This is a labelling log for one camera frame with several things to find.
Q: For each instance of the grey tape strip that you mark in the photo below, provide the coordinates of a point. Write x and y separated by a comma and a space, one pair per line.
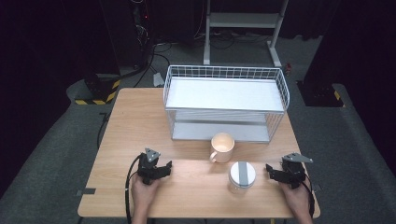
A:
87, 191

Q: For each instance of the grey floor box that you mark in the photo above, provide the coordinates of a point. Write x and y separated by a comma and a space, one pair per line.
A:
158, 80

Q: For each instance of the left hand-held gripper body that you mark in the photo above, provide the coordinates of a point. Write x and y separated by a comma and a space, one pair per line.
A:
147, 169

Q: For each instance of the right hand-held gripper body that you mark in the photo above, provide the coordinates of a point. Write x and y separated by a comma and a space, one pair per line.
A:
292, 172

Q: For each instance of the cream ceramic cup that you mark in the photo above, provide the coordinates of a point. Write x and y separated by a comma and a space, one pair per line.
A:
222, 149

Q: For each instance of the white metal stand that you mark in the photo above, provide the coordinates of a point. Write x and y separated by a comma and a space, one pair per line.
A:
243, 20

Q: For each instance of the person's left hand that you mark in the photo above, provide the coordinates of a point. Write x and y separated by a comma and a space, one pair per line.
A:
144, 194

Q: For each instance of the dark equipment tower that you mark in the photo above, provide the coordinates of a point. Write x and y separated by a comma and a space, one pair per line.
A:
141, 31

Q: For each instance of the black yellow striped base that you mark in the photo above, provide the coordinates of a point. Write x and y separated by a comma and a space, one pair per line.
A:
320, 95
102, 90

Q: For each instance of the person's right hand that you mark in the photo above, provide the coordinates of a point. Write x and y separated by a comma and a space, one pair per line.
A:
294, 197

